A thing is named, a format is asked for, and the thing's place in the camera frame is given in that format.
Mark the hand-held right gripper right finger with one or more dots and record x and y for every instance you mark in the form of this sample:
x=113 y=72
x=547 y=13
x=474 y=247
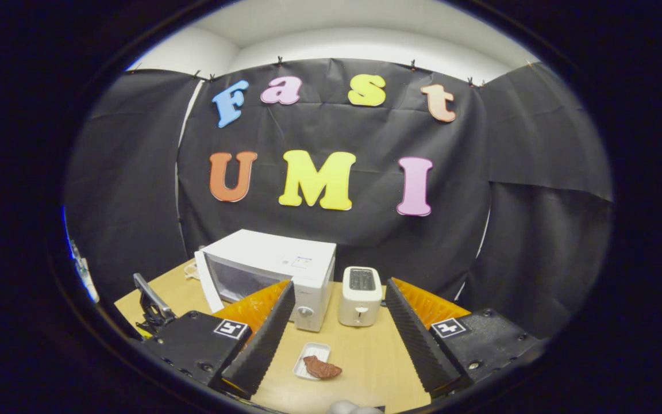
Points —
x=417 y=339

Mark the white rectangular tray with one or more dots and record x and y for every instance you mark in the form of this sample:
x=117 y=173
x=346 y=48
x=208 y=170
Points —
x=314 y=349

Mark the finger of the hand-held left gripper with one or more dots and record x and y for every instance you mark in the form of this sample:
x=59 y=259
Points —
x=156 y=299

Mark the white toaster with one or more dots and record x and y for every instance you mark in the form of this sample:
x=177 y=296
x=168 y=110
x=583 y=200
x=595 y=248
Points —
x=360 y=310

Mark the brown meat piece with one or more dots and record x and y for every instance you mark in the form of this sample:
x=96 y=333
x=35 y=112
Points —
x=322 y=368

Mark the white microwave oven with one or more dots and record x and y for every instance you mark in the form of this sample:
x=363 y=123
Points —
x=273 y=250

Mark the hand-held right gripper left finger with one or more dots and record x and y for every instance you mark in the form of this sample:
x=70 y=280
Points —
x=268 y=339

